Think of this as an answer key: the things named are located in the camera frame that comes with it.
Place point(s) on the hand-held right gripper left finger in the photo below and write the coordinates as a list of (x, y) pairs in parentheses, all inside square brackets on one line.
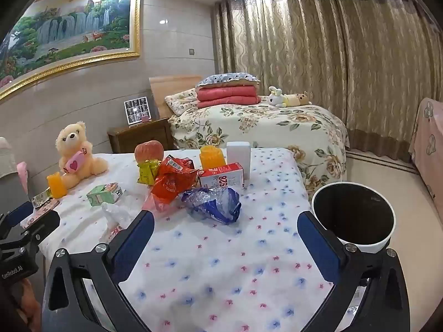
[(136, 238)]

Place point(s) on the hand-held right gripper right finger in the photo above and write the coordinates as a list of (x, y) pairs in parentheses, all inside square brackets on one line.
[(320, 245)]

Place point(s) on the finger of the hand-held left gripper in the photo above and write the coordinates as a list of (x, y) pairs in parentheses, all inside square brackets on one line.
[(43, 224), (19, 214)]

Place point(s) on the clear plastic bag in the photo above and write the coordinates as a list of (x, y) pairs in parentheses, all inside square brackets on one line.
[(116, 214)]

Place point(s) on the white black trash bin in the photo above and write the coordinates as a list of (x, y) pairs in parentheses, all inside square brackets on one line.
[(353, 214)]

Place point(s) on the green drink carton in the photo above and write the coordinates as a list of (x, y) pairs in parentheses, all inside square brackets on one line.
[(102, 195)]

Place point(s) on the red orange snack bag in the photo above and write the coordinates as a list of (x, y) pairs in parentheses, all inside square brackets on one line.
[(169, 183)]

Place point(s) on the yellow snack packet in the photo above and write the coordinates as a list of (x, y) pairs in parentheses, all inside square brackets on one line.
[(147, 173)]

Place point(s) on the blue plastic bag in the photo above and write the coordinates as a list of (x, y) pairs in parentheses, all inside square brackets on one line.
[(214, 205)]

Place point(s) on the red white milk carton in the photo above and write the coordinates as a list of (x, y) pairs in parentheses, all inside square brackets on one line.
[(221, 179)]

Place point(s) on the white foam fruit net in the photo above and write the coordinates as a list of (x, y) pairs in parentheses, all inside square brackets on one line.
[(238, 155)]

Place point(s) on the pink flat box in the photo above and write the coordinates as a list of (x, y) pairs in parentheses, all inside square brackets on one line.
[(38, 214)]

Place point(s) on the small yellow green carton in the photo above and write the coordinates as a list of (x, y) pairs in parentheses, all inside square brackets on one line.
[(41, 197)]

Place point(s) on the flower-print white tablecloth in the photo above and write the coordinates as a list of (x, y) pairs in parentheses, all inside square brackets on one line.
[(207, 266)]

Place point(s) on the red apple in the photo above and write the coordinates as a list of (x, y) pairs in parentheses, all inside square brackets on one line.
[(148, 150)]

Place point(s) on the yellow teddy bear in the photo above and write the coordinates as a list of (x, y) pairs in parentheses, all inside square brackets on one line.
[(71, 138)]

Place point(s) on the wooden nightstand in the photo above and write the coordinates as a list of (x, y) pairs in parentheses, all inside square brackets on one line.
[(142, 136)]

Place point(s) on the small pink box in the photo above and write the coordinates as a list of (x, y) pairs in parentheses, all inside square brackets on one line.
[(145, 119)]

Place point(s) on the bed with floral sheet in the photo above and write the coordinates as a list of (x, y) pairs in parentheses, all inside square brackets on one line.
[(259, 124)]

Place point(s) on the floral pillow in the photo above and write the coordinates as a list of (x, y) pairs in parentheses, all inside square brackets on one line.
[(180, 102)]

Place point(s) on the white bunny plush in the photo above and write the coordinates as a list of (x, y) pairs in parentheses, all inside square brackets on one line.
[(277, 99)]

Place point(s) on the pink heart-print covered furniture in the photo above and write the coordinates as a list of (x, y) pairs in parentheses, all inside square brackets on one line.
[(429, 138)]

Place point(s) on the wooden headboard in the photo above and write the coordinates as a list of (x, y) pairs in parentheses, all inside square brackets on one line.
[(166, 86)]

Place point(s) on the folded red quilt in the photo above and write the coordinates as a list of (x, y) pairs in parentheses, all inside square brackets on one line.
[(225, 96)]

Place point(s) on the blue dotted cushion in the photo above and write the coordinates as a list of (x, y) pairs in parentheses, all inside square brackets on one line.
[(225, 79)]

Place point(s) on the beige patterned curtain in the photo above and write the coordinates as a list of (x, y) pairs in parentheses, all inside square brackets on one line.
[(311, 58)]

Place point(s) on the framed landscape painting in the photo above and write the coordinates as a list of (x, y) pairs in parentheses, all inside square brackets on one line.
[(69, 31)]

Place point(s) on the black white photo frame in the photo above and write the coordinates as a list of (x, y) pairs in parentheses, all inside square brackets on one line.
[(136, 109)]

